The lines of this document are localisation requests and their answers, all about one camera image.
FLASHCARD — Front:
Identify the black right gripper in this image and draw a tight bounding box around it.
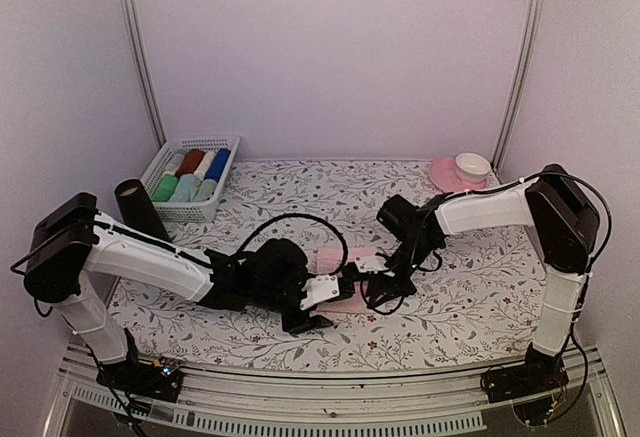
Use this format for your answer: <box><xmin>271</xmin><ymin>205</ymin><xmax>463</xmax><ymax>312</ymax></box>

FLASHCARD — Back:
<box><xmin>366</xmin><ymin>236</ymin><xmax>439</xmax><ymax>307</ymax></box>

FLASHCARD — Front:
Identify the pink towel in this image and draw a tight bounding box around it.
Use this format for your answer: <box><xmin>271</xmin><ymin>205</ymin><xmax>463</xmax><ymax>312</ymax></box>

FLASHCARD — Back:
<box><xmin>309</xmin><ymin>245</ymin><xmax>386</xmax><ymax>314</ymax></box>

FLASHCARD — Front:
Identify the green towel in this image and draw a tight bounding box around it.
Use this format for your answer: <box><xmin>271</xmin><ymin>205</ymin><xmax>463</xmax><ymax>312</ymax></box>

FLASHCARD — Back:
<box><xmin>192</xmin><ymin>179</ymin><xmax>218</xmax><ymax>202</ymax></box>
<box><xmin>151</xmin><ymin>174</ymin><xmax>179</xmax><ymax>203</ymax></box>

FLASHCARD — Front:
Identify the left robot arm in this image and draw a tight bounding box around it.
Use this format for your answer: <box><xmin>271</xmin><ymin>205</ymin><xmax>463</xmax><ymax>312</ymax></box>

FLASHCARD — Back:
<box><xmin>10</xmin><ymin>193</ymin><xmax>340</xmax><ymax>391</ymax></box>

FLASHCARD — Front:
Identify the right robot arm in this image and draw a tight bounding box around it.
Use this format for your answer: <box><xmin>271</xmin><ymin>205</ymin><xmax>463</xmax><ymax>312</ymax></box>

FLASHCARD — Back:
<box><xmin>361</xmin><ymin>164</ymin><xmax>600</xmax><ymax>393</ymax></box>

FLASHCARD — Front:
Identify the pink plate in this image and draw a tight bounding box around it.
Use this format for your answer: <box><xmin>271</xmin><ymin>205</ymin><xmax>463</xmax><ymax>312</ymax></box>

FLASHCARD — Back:
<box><xmin>428</xmin><ymin>157</ymin><xmax>488</xmax><ymax>192</ymax></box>

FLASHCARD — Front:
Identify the white bowl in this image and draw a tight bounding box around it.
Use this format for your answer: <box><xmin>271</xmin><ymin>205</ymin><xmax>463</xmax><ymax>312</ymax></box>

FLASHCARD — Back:
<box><xmin>454</xmin><ymin>152</ymin><xmax>491</xmax><ymax>183</ymax></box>

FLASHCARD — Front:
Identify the light blue rolled towel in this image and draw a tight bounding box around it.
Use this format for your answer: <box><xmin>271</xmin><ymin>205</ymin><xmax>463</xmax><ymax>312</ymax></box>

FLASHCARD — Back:
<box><xmin>172</xmin><ymin>174</ymin><xmax>201</xmax><ymax>203</ymax></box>

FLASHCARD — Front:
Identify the white plastic basket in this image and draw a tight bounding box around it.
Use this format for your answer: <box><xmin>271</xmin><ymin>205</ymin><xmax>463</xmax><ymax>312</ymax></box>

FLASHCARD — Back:
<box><xmin>141</xmin><ymin>134</ymin><xmax>240</xmax><ymax>223</ymax></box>

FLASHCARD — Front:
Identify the white rolled towel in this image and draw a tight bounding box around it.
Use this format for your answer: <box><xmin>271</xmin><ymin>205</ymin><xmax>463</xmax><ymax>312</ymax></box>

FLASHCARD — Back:
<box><xmin>194</xmin><ymin>151</ymin><xmax>216</xmax><ymax>180</ymax></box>

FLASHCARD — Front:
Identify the green rolled towel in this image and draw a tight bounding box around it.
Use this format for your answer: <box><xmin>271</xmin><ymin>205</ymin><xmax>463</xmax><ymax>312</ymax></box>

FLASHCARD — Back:
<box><xmin>151</xmin><ymin>174</ymin><xmax>179</xmax><ymax>203</ymax></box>

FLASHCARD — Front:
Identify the red rolled towel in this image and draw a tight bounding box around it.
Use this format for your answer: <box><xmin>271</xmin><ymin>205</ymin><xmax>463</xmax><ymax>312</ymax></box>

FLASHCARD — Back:
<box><xmin>176</xmin><ymin>149</ymin><xmax>206</xmax><ymax>177</ymax></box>

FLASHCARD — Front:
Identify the black cylinder cup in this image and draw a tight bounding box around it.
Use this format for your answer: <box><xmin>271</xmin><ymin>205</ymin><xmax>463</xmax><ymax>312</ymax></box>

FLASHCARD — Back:
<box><xmin>114</xmin><ymin>179</ymin><xmax>171</xmax><ymax>242</ymax></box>

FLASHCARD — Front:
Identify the grey rolled towel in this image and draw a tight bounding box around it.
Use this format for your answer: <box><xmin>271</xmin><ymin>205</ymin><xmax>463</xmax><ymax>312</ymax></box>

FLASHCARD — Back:
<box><xmin>163</xmin><ymin>152</ymin><xmax>186</xmax><ymax>175</ymax></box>

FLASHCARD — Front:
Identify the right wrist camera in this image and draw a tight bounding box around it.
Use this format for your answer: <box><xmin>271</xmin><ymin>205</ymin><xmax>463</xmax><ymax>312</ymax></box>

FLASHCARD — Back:
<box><xmin>342</xmin><ymin>254</ymin><xmax>388</xmax><ymax>281</ymax></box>

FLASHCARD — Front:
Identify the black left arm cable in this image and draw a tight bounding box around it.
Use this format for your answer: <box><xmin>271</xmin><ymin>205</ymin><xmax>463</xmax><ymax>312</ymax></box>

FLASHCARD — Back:
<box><xmin>234</xmin><ymin>212</ymin><xmax>349</xmax><ymax>278</ymax></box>

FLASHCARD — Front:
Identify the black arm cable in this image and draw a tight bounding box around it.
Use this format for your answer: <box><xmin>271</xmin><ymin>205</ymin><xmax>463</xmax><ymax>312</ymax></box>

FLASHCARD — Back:
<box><xmin>394</xmin><ymin>171</ymin><xmax>614</xmax><ymax>278</ymax></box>
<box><xmin>234</xmin><ymin>212</ymin><xmax>349</xmax><ymax>278</ymax></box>

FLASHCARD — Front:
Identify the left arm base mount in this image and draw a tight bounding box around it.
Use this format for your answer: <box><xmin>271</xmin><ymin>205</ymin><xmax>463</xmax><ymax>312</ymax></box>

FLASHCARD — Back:
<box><xmin>97</xmin><ymin>359</ymin><xmax>184</xmax><ymax>403</ymax></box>

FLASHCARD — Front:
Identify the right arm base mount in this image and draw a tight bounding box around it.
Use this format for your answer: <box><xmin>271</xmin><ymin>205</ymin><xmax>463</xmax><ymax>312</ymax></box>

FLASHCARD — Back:
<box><xmin>480</xmin><ymin>347</ymin><xmax>589</xmax><ymax>428</ymax></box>

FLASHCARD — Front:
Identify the front aluminium rail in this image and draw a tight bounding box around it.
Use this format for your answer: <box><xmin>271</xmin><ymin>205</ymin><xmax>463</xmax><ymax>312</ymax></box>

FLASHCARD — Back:
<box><xmin>42</xmin><ymin>344</ymin><xmax>634</xmax><ymax>436</ymax></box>

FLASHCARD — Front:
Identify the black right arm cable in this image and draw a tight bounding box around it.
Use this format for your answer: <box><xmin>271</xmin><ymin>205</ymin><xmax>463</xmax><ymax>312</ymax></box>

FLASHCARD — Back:
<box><xmin>394</xmin><ymin>171</ymin><xmax>614</xmax><ymax>278</ymax></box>

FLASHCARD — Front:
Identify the right aluminium frame post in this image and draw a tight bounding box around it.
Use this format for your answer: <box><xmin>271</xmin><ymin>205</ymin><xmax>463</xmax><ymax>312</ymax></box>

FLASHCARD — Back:
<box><xmin>491</xmin><ymin>0</ymin><xmax>544</xmax><ymax>173</ymax></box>

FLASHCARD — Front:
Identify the aluminium frame post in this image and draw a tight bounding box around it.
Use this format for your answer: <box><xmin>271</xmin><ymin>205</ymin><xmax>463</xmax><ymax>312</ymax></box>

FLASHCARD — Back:
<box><xmin>491</xmin><ymin>0</ymin><xmax>544</xmax><ymax>173</ymax></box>
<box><xmin>120</xmin><ymin>0</ymin><xmax>166</xmax><ymax>148</ymax></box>

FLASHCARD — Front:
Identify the left aluminium frame post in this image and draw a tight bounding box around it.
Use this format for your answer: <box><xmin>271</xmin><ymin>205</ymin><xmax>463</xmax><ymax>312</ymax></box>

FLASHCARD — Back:
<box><xmin>120</xmin><ymin>0</ymin><xmax>166</xmax><ymax>148</ymax></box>

